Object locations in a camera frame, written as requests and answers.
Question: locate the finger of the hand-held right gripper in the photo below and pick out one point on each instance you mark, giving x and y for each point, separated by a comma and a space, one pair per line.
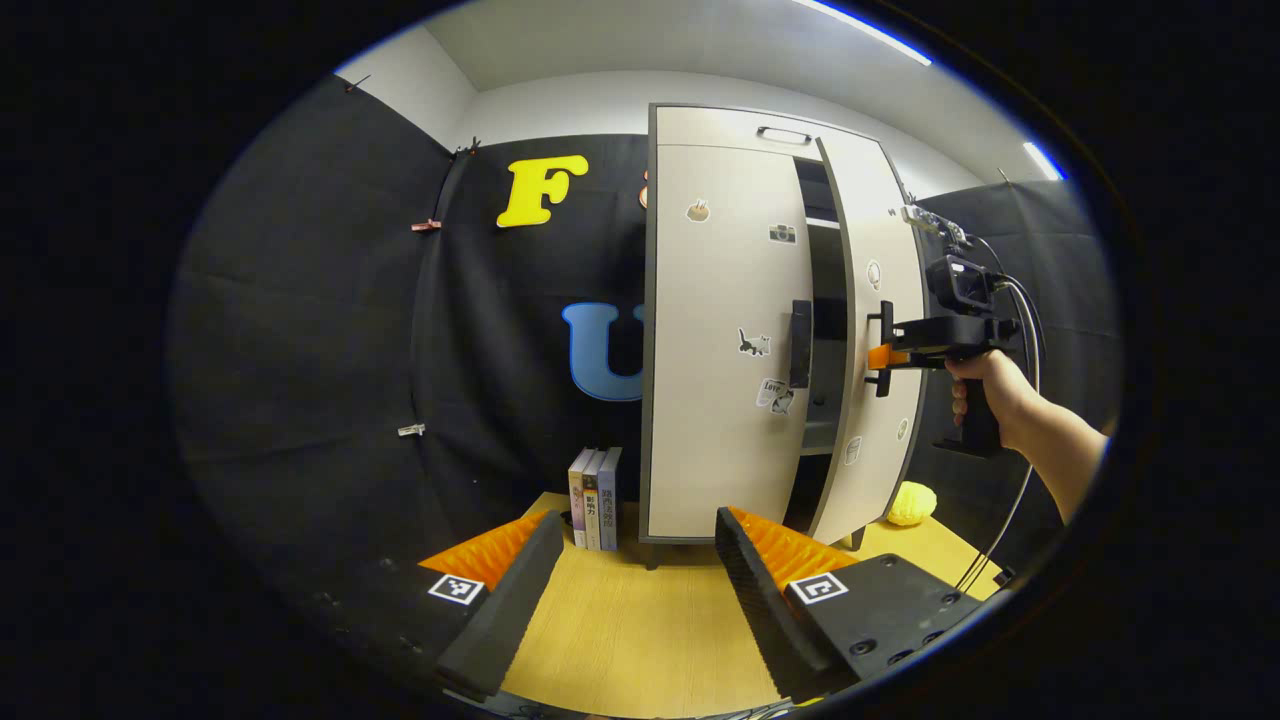
888, 356

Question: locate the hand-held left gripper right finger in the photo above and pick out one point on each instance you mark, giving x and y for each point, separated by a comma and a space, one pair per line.
765, 610

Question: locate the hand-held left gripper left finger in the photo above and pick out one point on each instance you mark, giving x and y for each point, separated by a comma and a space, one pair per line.
510, 610

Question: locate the grey double-door shoe cabinet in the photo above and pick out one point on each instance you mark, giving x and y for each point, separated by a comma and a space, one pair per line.
830, 260

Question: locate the grey cabinet drawer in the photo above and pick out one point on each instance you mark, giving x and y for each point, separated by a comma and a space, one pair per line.
720, 125

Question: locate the white spine book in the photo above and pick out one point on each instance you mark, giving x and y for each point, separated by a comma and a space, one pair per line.
577, 500

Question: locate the dark grey spine book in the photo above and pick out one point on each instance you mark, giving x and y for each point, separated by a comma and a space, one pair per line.
592, 500

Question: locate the blue-grey spine book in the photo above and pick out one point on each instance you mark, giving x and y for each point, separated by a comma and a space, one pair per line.
610, 500

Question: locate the yellow bumpy round object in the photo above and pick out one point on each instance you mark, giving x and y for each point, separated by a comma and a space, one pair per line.
912, 503

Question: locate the ceiling light strip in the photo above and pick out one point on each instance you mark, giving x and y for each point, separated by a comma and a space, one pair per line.
1043, 160

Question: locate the black backdrop cloth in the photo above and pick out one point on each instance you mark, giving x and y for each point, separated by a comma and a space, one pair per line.
300, 350

